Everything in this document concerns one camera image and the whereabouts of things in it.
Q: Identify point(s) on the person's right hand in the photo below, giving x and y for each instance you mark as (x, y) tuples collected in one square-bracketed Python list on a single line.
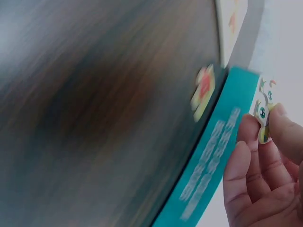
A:
[(267, 196)]

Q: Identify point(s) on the person's right thumb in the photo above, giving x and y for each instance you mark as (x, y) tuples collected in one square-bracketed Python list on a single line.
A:
[(286, 134)]

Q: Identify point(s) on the cartoon animal puzzle piece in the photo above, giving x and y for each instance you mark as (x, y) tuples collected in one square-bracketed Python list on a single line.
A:
[(261, 112)]

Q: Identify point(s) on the teal puzzle box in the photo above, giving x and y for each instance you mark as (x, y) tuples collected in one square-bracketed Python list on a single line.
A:
[(213, 146)]

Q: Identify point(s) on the red and yellow puzzle piece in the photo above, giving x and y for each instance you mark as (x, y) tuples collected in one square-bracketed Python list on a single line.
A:
[(204, 91)]

